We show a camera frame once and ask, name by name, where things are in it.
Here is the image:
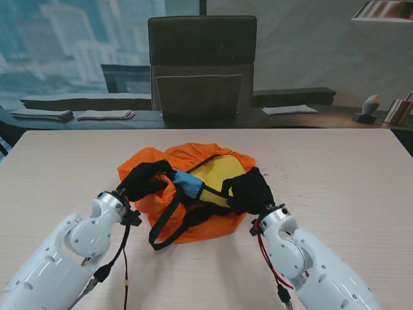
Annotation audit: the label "thin red left wire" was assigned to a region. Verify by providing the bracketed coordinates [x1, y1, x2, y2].
[122, 248, 130, 310]

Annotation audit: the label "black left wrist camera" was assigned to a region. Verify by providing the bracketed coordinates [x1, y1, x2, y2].
[121, 209, 143, 227]

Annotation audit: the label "black usb cable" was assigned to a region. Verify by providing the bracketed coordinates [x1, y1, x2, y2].
[274, 280, 294, 310]
[72, 222, 132, 306]

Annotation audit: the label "black right USB cable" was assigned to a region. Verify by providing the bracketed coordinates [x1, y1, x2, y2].
[274, 280, 294, 310]

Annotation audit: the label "thick grey paper stack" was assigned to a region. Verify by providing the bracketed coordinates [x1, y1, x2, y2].
[8, 108, 74, 123]

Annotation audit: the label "thin grey paper stack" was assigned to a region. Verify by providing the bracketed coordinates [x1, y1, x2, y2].
[76, 109, 136, 122]

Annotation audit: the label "row of tan books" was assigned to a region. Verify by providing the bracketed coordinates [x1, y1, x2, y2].
[383, 92, 413, 126]

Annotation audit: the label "copper lamp shade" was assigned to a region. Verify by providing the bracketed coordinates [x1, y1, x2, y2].
[350, 0, 413, 23]

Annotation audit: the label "blue yellow black backpack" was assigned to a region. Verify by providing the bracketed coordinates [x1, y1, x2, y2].
[147, 154, 249, 252]

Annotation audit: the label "dark brown office chair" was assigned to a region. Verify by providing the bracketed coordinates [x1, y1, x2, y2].
[147, 15, 258, 124]

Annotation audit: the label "black left USB cable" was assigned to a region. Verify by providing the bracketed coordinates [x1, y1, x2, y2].
[72, 222, 132, 306]

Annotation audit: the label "dark background desk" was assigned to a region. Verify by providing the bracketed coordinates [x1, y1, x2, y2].
[0, 105, 413, 132]

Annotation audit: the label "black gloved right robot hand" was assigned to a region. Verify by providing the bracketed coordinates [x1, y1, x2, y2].
[222, 167, 277, 216]

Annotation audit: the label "thin red right wire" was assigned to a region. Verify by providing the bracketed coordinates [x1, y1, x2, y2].
[256, 222, 293, 290]

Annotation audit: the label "orange rain cover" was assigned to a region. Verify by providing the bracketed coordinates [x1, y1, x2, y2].
[116, 143, 259, 245]

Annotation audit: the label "thin red wire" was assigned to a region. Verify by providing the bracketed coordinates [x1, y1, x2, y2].
[122, 248, 130, 310]
[256, 222, 293, 290]

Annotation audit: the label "egg-shaped ornament on base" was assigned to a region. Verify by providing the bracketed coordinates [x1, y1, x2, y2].
[351, 94, 382, 124]

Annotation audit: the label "long dark slab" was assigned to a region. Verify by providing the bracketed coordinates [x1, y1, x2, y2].
[252, 87, 337, 107]

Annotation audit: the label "white paper sheets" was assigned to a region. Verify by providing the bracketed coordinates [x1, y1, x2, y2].
[261, 104, 319, 116]

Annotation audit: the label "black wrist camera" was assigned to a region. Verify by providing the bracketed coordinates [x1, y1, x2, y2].
[248, 219, 264, 236]
[121, 209, 143, 227]

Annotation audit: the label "long grey slab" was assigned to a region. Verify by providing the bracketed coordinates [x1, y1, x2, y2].
[19, 92, 152, 111]

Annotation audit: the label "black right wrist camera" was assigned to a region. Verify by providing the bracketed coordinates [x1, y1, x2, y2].
[248, 219, 264, 236]

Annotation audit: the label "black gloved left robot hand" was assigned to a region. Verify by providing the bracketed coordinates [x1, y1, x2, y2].
[116, 160, 177, 203]

